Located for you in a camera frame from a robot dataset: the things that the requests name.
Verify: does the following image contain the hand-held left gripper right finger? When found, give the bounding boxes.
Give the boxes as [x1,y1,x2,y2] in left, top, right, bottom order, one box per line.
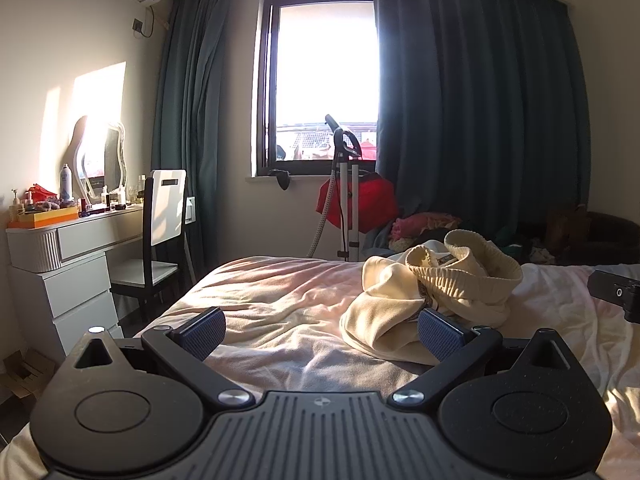
[391,308,581,408]

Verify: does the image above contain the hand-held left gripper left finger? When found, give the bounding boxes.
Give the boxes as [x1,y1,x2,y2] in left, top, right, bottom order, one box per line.
[55,306,256,412]

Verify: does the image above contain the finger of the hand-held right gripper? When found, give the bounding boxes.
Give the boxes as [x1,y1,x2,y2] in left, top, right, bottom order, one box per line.
[587,266,640,325]

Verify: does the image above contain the cream striped sweatpants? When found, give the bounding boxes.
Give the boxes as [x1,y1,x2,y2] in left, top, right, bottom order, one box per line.
[340,229,524,367]

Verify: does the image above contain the pile of colourful clothes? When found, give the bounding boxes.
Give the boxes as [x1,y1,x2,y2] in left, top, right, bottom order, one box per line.
[364,212,556,266]

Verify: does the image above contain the dark armchair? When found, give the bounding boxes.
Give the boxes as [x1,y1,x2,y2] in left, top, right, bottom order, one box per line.
[520,210,640,267]

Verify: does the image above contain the brown bag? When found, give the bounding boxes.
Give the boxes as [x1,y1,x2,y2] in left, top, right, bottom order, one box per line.
[546,203,592,256]

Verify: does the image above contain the bed with pink sheet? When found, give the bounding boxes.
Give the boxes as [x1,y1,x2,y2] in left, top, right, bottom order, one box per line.
[0,256,640,480]

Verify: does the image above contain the black and white chair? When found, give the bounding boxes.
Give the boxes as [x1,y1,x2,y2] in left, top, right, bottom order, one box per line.
[110,169,197,318]

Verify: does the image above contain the white dressing table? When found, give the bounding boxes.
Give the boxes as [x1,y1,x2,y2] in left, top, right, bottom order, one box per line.
[6,204,146,358]

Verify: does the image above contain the red garment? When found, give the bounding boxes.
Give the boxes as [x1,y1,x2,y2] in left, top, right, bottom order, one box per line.
[315,171,400,235]

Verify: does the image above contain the row of small cosmetic bottles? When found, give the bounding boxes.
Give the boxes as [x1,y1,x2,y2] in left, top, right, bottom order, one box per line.
[77,175,147,217]

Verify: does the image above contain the cardboard box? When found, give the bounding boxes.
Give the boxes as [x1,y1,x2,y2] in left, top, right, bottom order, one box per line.
[0,349,57,401]

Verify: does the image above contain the orange box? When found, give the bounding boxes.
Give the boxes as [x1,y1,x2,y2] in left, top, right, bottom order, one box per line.
[7,207,81,231]

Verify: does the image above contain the wavy white framed mirror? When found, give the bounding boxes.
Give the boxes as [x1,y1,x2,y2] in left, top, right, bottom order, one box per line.
[69,116,127,206]

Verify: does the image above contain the narrow teal curtain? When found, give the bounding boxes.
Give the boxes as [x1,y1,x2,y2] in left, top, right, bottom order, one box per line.
[151,0,236,286]

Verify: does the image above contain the red cloth on table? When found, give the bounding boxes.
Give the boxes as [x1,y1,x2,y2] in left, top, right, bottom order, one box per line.
[26,185,58,205]

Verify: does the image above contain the wide teal curtain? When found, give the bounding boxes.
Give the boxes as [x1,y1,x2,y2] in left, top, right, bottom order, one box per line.
[369,0,593,251]

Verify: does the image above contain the dark framed window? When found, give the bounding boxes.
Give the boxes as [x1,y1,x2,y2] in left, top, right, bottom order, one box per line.
[254,0,381,179]

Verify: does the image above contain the wall socket with cable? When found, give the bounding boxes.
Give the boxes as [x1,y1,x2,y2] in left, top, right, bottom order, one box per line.
[131,6,155,39]

